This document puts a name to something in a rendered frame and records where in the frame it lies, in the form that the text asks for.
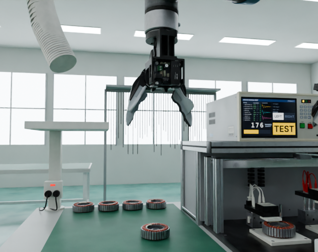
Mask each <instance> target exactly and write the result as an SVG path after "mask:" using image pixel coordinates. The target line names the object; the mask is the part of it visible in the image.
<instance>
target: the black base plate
mask: <svg viewBox="0 0 318 252"><path fill-rule="evenodd" d="M282 221H286V222H289V223H292V224H294V225H295V226H296V232H297V233H299V234H301V235H303V236H305V237H307V238H309V239H311V240H312V243H303V244H290V245H277V246H271V245H269V244H268V243H266V242H265V241H263V240H261V239H260V238H258V237H257V236H255V235H253V234H252V233H250V229H261V228H262V227H255V228H252V227H250V226H248V225H247V224H246V219H230V220H224V233H215V232H214V225H206V224H205V221H203V227H204V228H205V229H207V230H208V231H209V232H210V233H211V234H212V235H214V236H215V237H216V238H217V239H218V240H219V241H221V242H222V243H223V244H224V245H225V246H226V247H228V248H229V249H230V250H231V251H232V252H315V239H318V233H315V232H313V231H311V230H308V229H306V226H307V225H318V223H317V224H304V223H301V222H299V221H298V216H283V217H282Z"/></svg>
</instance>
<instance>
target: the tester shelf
mask: <svg viewBox="0 0 318 252"><path fill-rule="evenodd" d="M180 149H181V150H188V151H195V152H203V153H210V154H219V153H318V141H180Z"/></svg>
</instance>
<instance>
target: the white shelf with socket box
mask: <svg viewBox="0 0 318 252"><path fill-rule="evenodd" d="M24 129H28V130H35V131H49V169H48V180H46V181H45V182H44V194H43V199H45V200H46V203H45V207H43V208H44V209H42V210H40V207H39V211H43V210H46V211H59V210H63V209H64V206H62V205H61V199H62V197H63V181H62V180H61V177H62V131H85V132H107V131H108V130H109V122H92V121H24ZM47 201H48V206H47V207H46V204H47Z"/></svg>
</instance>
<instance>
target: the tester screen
mask: <svg viewBox="0 0 318 252"><path fill-rule="evenodd" d="M242 112H243V136H296V135H273V123H296V120H273V113H296V109H295V100H283V99H249V98H243V99H242ZM251 122H254V123H264V128H251ZM244 130H271V134H263V133H244Z"/></svg>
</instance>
